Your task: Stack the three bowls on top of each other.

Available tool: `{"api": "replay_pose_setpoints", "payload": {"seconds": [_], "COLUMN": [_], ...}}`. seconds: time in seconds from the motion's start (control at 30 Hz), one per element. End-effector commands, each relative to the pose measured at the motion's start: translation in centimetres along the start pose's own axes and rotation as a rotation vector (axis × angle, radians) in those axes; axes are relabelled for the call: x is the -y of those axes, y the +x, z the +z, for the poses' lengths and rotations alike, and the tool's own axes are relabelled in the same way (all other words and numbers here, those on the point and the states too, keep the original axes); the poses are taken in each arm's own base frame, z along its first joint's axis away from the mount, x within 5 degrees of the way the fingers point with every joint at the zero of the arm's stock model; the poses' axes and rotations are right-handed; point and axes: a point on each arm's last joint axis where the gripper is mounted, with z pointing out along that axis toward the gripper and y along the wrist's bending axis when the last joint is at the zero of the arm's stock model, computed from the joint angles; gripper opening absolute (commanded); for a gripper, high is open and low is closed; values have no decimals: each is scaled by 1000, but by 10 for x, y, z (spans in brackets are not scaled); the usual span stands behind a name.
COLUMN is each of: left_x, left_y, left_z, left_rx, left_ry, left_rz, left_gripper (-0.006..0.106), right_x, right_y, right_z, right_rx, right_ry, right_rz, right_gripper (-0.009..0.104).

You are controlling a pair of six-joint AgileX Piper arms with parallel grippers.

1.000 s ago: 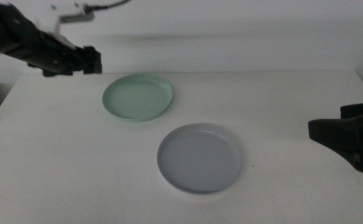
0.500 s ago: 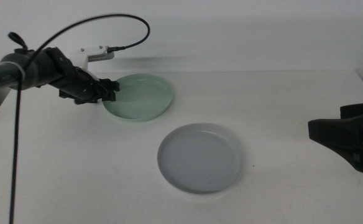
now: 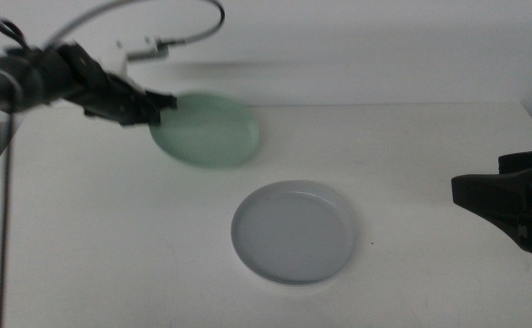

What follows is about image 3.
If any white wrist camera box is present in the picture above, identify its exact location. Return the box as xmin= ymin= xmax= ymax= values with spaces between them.
xmin=97 ymin=36 xmax=171 ymax=77

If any grey camera cable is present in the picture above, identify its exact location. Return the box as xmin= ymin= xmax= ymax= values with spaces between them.
xmin=42 ymin=0 xmax=226 ymax=50

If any short black cable loop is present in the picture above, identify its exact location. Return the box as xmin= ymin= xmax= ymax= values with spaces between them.
xmin=0 ymin=17 xmax=30 ymax=49

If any thin black hanging cable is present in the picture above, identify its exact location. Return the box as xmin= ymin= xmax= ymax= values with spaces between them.
xmin=0 ymin=102 xmax=15 ymax=328

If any grey shallow bowl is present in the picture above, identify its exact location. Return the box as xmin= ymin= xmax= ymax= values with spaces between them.
xmin=230 ymin=179 xmax=359 ymax=287

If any pale green shallow bowl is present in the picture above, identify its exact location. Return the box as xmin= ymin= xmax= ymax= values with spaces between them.
xmin=149 ymin=92 xmax=261 ymax=169

